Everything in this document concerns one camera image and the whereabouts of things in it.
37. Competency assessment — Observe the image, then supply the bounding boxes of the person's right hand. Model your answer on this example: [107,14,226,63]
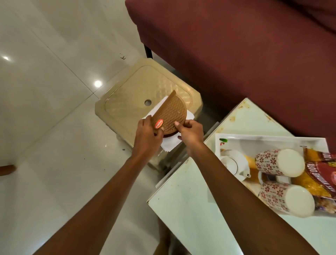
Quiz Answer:
[174,119,205,156]

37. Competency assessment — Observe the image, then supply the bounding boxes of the white paper sheet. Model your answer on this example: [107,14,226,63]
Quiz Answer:
[145,96,195,153]

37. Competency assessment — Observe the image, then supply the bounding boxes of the maroon sofa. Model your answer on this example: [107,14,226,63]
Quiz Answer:
[124,0,336,145]

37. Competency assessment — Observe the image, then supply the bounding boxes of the person's left hand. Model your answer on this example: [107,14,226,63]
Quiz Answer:
[132,116,165,160]

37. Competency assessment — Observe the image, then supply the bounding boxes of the white teapot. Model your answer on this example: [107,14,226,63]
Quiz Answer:
[220,149,251,182]

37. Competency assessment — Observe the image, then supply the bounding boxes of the beige plastic stool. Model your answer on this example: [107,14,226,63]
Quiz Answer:
[95,58,203,173]

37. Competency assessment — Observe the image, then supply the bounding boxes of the clear snack packet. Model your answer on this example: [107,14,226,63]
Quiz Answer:
[314,197,336,211]

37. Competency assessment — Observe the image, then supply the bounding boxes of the person's right forearm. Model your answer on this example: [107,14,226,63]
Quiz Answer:
[185,145,320,255]

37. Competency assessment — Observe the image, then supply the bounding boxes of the brown wooden furniture leg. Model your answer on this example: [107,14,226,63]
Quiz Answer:
[0,165,15,177]

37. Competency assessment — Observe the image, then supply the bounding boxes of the white rectangular tray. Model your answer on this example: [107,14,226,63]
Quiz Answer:
[214,133,330,218]

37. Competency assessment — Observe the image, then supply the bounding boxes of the white floral mug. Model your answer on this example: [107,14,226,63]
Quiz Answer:
[255,148,306,178]
[258,181,316,218]

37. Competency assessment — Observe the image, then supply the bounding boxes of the person's left forearm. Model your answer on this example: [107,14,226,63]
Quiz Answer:
[34,154,148,255]

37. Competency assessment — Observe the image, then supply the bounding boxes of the brown round woven plastic lid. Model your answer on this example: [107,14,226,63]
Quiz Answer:
[152,90,187,136]

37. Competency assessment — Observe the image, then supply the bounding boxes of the orange snack packet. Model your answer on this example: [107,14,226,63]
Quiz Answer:
[291,147,336,201]

